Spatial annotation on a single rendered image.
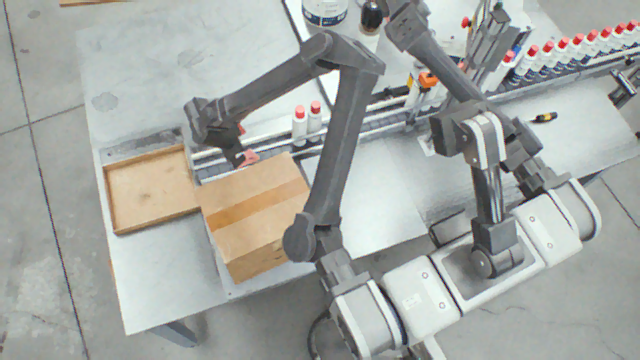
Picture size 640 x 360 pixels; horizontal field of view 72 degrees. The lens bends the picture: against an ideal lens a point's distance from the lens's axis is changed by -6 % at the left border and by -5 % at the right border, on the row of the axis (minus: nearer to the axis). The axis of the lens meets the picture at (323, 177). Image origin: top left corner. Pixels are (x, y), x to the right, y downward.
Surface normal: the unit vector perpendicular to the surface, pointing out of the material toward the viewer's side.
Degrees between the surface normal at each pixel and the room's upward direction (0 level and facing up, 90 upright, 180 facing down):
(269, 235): 0
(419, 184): 0
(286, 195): 0
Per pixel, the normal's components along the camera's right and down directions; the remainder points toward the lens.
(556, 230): 0.07, -0.44
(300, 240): -0.65, 0.01
